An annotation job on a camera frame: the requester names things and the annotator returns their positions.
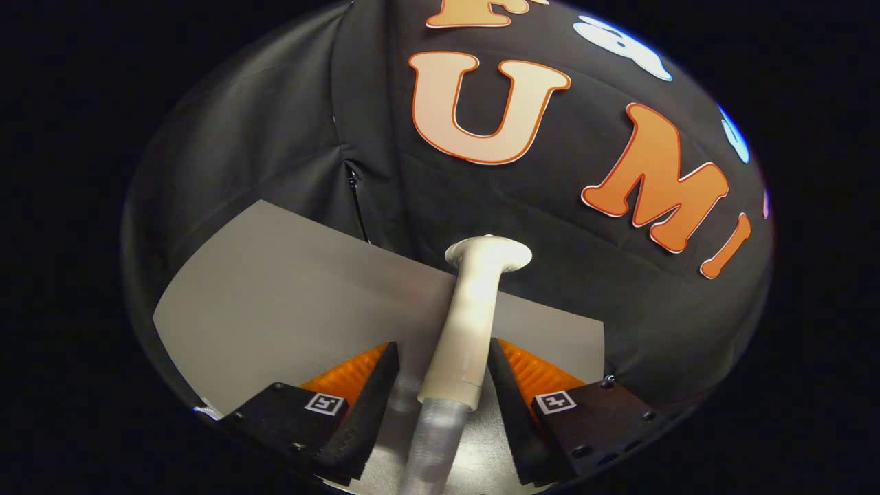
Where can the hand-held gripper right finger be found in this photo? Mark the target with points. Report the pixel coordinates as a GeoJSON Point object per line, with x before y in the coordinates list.
{"type": "Point", "coordinates": [512, 419]}

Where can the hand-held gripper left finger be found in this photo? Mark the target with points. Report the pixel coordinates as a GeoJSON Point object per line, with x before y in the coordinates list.
{"type": "Point", "coordinates": [364, 419]}

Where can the white garment steamer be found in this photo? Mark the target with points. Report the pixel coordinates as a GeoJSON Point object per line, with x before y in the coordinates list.
{"type": "Point", "coordinates": [471, 309]}

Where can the grey drawer cabinet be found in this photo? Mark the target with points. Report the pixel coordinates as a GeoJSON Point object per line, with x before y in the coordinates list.
{"type": "Point", "coordinates": [295, 295]}

